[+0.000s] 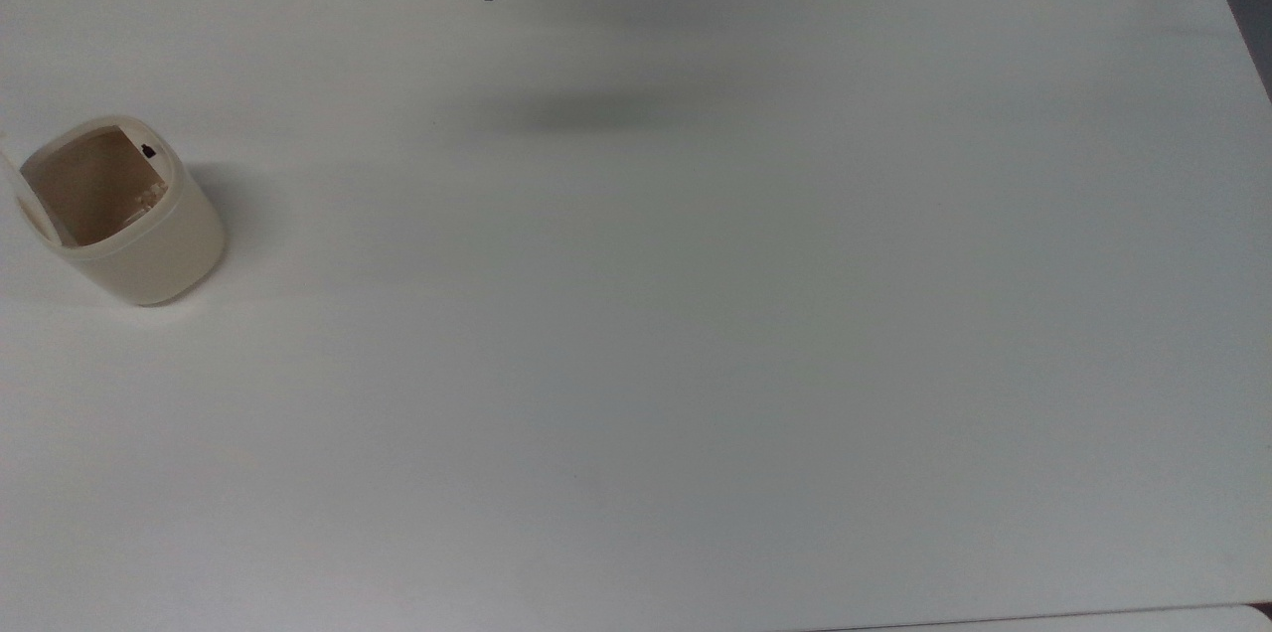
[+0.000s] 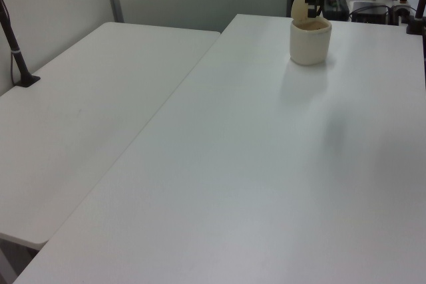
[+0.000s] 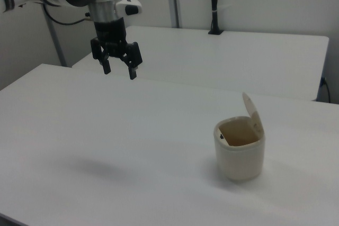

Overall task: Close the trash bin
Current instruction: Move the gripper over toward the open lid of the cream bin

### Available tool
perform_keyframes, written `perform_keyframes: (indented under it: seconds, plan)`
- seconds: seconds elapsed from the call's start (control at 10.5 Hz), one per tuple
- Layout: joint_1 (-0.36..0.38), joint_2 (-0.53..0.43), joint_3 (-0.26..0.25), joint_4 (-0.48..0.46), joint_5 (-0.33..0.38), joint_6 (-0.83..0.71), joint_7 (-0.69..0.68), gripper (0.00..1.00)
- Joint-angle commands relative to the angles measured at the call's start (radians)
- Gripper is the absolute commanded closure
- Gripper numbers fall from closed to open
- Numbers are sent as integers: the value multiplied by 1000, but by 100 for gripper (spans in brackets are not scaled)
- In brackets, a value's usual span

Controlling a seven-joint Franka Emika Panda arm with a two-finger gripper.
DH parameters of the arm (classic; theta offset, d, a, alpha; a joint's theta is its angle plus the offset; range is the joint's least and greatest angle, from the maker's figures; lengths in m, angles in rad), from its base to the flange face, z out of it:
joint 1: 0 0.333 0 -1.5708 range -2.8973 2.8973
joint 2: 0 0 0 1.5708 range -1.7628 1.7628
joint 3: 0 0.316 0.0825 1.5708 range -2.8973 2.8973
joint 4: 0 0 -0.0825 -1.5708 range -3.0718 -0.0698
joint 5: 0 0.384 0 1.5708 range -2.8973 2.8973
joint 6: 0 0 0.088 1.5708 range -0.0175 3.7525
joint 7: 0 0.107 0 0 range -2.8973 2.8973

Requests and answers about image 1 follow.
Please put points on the translucent white bin lid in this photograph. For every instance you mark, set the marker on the translucent white bin lid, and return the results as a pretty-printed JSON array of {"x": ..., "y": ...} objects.
[{"x": 28, "y": 200}]

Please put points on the beige plastic trash bin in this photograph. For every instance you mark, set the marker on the beige plastic trash bin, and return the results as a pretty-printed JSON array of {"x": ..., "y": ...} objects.
[{"x": 124, "y": 215}]

